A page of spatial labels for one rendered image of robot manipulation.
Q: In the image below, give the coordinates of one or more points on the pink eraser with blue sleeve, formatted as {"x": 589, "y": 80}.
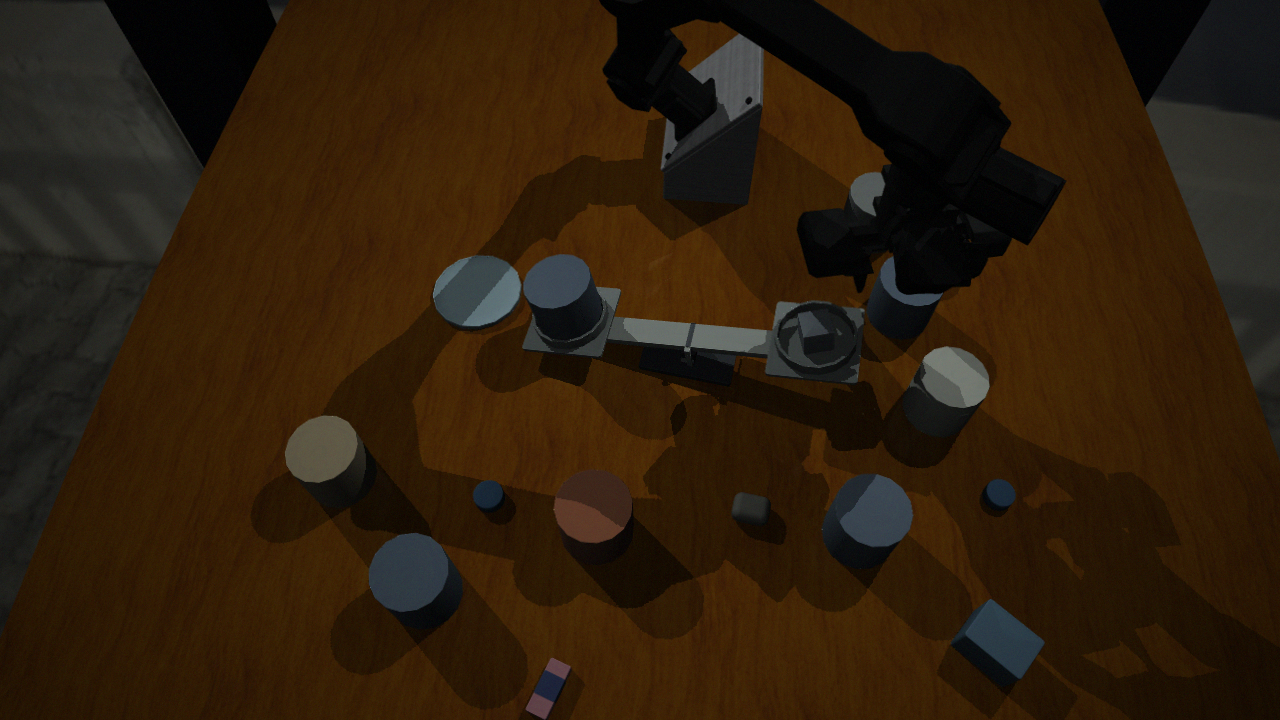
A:
{"x": 548, "y": 689}

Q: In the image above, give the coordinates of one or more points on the brown cylinder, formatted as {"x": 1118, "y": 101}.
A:
{"x": 594, "y": 511}

